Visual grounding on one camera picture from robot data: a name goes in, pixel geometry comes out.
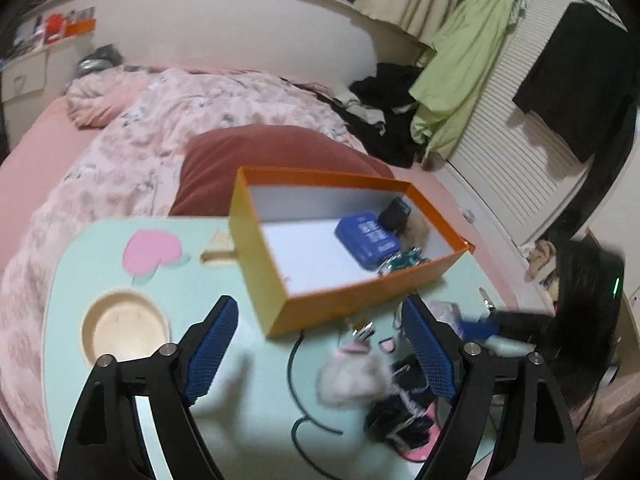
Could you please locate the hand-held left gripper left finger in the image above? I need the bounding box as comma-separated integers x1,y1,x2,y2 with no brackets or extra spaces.
57,295,240,480

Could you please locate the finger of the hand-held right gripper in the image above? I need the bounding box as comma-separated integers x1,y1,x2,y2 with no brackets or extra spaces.
457,312,501,342
481,337,538,356

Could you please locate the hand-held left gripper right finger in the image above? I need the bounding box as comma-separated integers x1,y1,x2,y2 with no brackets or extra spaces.
401,294,585,480

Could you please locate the black lace garment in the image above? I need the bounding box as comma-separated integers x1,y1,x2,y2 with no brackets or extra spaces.
364,355,443,448

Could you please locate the orange cardboard box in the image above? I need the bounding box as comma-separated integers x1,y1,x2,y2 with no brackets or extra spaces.
228,166,475,339

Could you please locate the white fluffy pompom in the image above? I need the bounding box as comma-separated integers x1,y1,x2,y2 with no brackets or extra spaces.
314,340,393,406

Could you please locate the red container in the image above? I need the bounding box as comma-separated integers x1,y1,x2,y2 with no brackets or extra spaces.
44,14,67,43

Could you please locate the beige crumpled cloth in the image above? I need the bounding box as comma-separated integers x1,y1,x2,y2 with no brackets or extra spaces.
524,239,558,283

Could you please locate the teal beaded trinket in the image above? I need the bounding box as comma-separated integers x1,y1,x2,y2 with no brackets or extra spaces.
377,247,431,277

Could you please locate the beige fluffy pompom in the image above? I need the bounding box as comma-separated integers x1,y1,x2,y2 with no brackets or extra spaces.
400,212,433,248

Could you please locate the blue tin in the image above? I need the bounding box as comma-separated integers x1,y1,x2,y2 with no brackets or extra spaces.
334,212,402,272

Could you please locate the small black case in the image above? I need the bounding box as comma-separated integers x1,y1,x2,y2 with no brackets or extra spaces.
378,196,412,235

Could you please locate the white louvered closet door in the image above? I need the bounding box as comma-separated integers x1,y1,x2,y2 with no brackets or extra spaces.
447,0,636,246

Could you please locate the dark red pillow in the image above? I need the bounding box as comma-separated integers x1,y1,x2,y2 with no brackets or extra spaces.
169,125,396,218

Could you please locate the black clothes pile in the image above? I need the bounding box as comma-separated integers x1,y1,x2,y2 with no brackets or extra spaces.
330,62,426,168

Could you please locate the pink floral comforter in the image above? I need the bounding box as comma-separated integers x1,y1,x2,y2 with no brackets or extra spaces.
0,67,361,461

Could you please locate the black hanging garment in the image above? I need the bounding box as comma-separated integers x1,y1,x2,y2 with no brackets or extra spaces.
512,2,636,163

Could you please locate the light green hanging garment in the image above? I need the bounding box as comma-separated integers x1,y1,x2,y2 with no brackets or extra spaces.
409,0,523,158

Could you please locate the grey coiled object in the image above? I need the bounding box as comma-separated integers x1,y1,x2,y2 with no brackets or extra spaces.
75,45,123,78

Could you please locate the white curved headboard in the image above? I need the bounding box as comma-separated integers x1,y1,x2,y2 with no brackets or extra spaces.
0,0,433,111

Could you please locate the white nightstand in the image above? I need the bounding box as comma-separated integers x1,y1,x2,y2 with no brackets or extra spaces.
0,42,91,111

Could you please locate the small orange box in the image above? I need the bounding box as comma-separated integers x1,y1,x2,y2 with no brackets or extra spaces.
65,17,97,38

